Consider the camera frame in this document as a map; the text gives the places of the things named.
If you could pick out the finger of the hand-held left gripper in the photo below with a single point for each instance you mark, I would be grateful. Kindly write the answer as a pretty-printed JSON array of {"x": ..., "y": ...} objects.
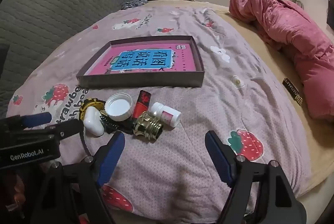
[
  {"x": 36, "y": 119},
  {"x": 67, "y": 130}
]

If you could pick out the pink duvet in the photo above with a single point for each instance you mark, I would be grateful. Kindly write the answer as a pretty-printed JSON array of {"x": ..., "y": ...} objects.
[{"x": 300, "y": 39}]

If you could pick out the white earbuds case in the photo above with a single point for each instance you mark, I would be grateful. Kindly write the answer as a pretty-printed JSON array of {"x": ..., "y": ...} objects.
[{"x": 92, "y": 122}]

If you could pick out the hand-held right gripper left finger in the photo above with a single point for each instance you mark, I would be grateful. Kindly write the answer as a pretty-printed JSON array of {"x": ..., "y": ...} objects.
[{"x": 112, "y": 156}]

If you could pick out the dark floral cloth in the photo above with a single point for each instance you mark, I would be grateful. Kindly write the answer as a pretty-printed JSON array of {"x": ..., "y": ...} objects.
[{"x": 133, "y": 3}]

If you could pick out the small white pill bottle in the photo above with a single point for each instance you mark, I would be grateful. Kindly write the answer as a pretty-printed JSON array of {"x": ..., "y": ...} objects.
[{"x": 167, "y": 114}]

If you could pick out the yellow and black wristwatch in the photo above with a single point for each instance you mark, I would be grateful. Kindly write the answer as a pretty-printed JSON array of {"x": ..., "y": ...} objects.
[{"x": 97, "y": 103}]

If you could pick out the gold metal bulb base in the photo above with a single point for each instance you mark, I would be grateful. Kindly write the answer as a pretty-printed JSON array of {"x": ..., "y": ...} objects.
[{"x": 147, "y": 126}]

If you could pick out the black sheet label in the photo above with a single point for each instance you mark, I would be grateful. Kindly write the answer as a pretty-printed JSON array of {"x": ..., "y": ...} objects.
[{"x": 292, "y": 89}]

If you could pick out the white plastic bottle cap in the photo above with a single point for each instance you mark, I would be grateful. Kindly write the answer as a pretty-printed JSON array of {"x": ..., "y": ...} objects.
[{"x": 118, "y": 108}]

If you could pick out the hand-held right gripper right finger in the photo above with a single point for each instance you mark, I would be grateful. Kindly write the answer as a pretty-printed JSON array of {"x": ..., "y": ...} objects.
[{"x": 219, "y": 158}]

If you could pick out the black gold-tipped pointed case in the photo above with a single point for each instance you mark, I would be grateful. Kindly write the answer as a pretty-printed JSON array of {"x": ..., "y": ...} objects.
[{"x": 127, "y": 130}]

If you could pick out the grey quilted headboard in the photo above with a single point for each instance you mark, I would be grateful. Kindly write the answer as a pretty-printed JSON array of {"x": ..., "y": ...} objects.
[{"x": 52, "y": 12}]

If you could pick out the red black lipstick tube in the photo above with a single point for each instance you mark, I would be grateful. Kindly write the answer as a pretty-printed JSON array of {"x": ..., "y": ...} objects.
[{"x": 141, "y": 106}]

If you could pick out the shallow grey cardboard box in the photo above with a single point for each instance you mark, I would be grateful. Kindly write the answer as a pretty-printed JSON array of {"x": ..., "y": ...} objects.
[{"x": 143, "y": 82}]

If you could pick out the pink and blue book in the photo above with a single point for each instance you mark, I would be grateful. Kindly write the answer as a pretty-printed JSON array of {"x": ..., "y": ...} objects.
[{"x": 146, "y": 57}]

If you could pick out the strawberry printed pink blanket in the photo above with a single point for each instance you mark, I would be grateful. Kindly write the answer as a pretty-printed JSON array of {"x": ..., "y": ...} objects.
[{"x": 169, "y": 161}]

